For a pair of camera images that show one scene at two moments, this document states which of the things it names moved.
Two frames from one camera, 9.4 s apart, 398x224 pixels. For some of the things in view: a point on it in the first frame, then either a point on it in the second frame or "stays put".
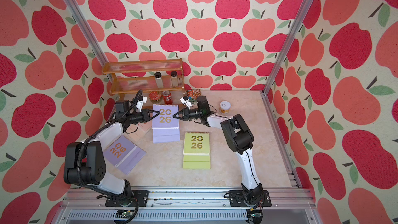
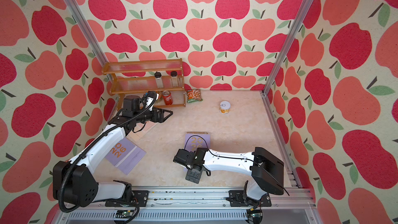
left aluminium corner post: (75, 11) stays put
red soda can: (167, 97) stays put
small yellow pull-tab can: (225, 106) stays put
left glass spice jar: (158, 75) stays put
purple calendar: (166, 127) -> (194, 140)
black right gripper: (186, 116) -> (190, 175)
